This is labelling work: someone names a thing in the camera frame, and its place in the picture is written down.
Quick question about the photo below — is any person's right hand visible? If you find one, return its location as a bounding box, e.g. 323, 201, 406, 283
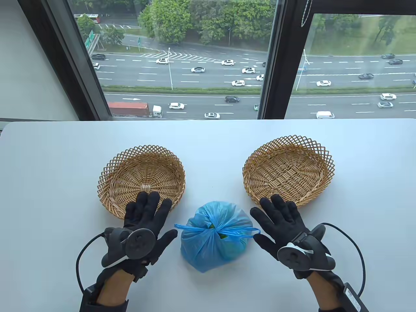
250, 194, 325, 280

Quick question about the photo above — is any person's left hand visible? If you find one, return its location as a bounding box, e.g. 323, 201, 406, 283
102, 191, 178, 283

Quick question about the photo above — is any blue plastic bag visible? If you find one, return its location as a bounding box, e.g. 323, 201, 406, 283
175, 201, 261, 273

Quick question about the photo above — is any person's right forearm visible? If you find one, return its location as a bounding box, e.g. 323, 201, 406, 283
305, 270, 345, 312

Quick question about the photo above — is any person's left forearm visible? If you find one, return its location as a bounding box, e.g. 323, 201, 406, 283
80, 268, 135, 312

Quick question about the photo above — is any black round hand tracker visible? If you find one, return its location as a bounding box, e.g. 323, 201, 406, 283
102, 227, 157, 268
277, 224, 335, 272

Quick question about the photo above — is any round wicker basket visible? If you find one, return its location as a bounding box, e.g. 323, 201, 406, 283
242, 135, 335, 208
97, 145, 186, 220

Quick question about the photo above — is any black wrist camera unit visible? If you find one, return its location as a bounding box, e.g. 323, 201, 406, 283
80, 283, 130, 312
338, 282, 369, 312

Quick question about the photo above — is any black window frame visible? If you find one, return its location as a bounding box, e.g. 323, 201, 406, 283
18, 0, 416, 121

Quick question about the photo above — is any white bead chain cord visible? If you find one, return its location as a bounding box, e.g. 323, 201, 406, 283
301, 0, 312, 28

